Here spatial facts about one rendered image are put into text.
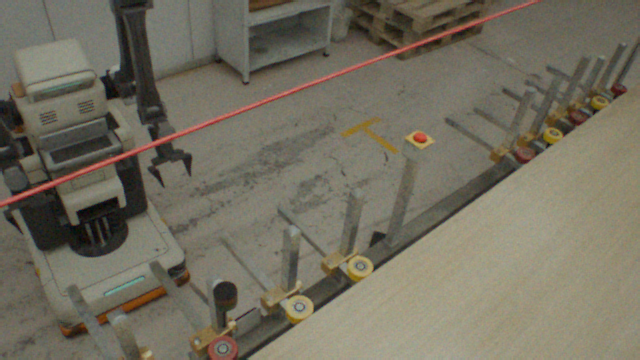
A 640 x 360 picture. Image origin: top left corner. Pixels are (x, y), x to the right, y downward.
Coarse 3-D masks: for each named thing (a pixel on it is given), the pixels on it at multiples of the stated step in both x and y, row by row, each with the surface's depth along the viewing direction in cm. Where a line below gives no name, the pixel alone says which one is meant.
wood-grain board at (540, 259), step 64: (576, 128) 228; (512, 192) 190; (576, 192) 194; (448, 256) 164; (512, 256) 166; (576, 256) 169; (320, 320) 142; (384, 320) 144; (448, 320) 146; (512, 320) 147; (576, 320) 149
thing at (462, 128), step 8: (448, 120) 233; (456, 120) 232; (456, 128) 231; (464, 128) 228; (472, 136) 226; (480, 136) 225; (480, 144) 224; (488, 144) 221; (504, 160) 217; (512, 160) 214
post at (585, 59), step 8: (584, 56) 224; (584, 64) 225; (576, 72) 230; (584, 72) 229; (576, 80) 231; (568, 88) 236; (576, 88) 236; (568, 96) 237; (560, 104) 242; (560, 112) 244
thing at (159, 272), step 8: (152, 264) 156; (152, 272) 156; (160, 272) 154; (160, 280) 152; (168, 280) 152; (168, 288) 150; (176, 288) 150; (176, 296) 148; (176, 304) 148; (184, 304) 146; (184, 312) 144; (192, 312) 144; (192, 320) 143; (200, 320) 143; (200, 328) 141
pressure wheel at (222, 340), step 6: (222, 336) 135; (216, 342) 133; (222, 342) 134; (228, 342) 134; (234, 342) 134; (210, 348) 132; (216, 348) 132; (222, 348) 132; (228, 348) 133; (234, 348) 132; (210, 354) 131; (216, 354) 131; (222, 354) 131; (228, 354) 131; (234, 354) 131
